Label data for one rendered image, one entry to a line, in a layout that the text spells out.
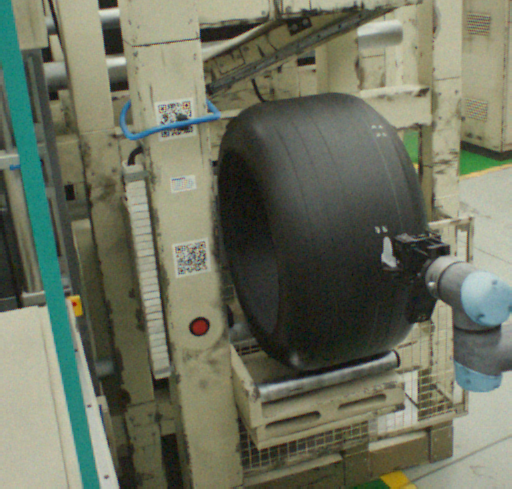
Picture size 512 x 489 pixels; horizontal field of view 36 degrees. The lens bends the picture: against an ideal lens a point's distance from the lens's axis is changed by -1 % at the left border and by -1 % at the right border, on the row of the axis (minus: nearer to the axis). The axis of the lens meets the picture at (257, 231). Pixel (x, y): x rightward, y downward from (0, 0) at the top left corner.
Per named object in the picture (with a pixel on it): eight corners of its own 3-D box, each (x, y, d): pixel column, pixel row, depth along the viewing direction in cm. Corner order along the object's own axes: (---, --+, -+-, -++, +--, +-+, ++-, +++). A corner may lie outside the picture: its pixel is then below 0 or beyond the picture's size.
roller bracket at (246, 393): (251, 431, 166) (247, 391, 163) (203, 345, 202) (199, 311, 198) (265, 427, 167) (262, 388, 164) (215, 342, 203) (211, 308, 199)
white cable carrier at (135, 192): (155, 379, 169) (125, 167, 152) (150, 368, 174) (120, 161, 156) (175, 374, 170) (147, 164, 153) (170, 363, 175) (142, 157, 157)
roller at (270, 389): (255, 408, 169) (254, 390, 168) (249, 397, 173) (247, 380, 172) (401, 371, 179) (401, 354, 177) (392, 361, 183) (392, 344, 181)
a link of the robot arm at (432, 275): (478, 300, 128) (434, 310, 126) (463, 292, 133) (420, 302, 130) (476, 256, 126) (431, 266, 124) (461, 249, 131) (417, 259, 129)
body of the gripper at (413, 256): (425, 227, 141) (461, 242, 130) (428, 272, 144) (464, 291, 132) (387, 235, 139) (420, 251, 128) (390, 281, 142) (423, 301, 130)
